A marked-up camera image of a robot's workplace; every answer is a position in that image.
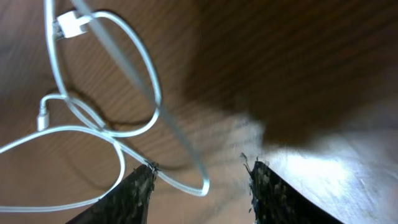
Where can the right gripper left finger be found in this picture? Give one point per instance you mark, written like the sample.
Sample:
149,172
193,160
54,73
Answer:
127,203

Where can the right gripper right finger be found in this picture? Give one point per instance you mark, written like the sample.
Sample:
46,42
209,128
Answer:
274,201

